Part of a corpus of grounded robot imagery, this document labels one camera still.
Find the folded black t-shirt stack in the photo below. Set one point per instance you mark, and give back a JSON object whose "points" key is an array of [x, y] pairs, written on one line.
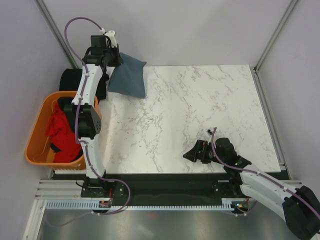
{"points": [[70, 81]]}

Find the white slotted cable duct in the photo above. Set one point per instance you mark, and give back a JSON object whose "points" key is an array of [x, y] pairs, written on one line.
{"points": [[108, 204]]}

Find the red t-shirt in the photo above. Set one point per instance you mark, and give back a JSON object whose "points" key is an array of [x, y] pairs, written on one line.
{"points": [[71, 150]]}

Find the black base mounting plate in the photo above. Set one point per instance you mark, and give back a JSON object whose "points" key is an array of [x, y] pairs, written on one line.
{"points": [[172, 189]]}

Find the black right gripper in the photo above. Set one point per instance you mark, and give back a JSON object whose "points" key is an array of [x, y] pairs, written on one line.
{"points": [[201, 146]]}

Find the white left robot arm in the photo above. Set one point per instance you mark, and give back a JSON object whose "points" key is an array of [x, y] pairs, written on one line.
{"points": [[82, 116]]}

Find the aluminium frame rail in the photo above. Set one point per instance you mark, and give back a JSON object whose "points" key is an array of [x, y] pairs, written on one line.
{"points": [[67, 189]]}

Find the grey-blue t-shirt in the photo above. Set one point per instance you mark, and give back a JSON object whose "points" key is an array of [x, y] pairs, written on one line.
{"points": [[128, 78]]}

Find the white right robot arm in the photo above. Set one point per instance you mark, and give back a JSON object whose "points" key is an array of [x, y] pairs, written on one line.
{"points": [[297, 206]]}

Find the black t-shirt in basket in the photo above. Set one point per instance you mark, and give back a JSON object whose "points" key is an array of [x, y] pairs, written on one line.
{"points": [[62, 101]]}

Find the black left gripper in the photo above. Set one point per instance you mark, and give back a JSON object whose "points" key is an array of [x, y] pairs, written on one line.
{"points": [[118, 61]]}

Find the orange plastic basket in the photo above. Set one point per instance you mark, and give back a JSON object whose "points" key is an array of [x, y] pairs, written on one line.
{"points": [[38, 151]]}

